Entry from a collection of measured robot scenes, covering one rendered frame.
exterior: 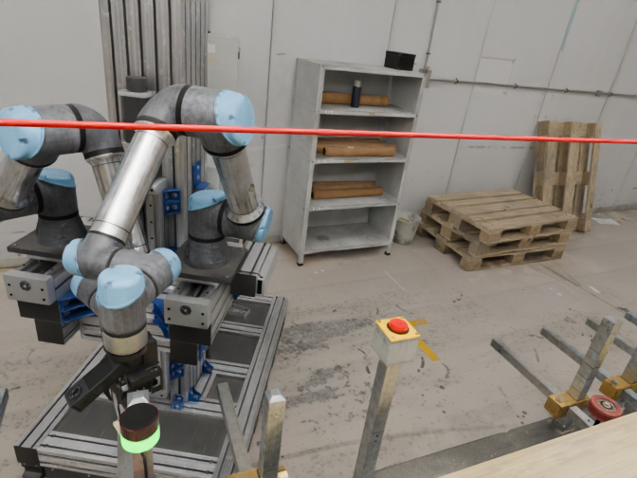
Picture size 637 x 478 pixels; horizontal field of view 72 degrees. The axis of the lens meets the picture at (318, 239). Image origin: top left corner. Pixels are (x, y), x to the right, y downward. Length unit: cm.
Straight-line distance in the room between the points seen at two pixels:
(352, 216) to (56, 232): 301
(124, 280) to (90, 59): 261
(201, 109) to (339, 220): 321
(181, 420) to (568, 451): 145
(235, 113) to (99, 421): 152
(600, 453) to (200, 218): 124
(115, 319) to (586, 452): 113
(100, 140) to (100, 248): 35
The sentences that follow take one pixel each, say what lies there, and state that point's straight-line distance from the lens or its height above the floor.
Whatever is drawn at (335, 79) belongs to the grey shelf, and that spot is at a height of 142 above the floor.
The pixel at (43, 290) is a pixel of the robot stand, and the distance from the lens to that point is 158.
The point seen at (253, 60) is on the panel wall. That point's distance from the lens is 348.
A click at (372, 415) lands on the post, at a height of 97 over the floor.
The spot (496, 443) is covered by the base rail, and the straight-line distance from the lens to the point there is 157.
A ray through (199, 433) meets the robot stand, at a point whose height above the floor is 21.
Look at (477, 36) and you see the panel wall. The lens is 451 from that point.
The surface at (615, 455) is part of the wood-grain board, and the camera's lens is 142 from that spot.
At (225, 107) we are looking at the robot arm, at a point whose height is 159.
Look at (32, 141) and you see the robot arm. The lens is 117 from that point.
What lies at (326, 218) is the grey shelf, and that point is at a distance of 406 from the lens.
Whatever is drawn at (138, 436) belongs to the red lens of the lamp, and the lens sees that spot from 81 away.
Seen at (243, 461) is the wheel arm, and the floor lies 85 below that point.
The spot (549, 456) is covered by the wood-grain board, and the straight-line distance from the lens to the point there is 132.
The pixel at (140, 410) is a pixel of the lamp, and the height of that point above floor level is 117.
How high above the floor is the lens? 177
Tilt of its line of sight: 25 degrees down
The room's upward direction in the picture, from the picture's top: 7 degrees clockwise
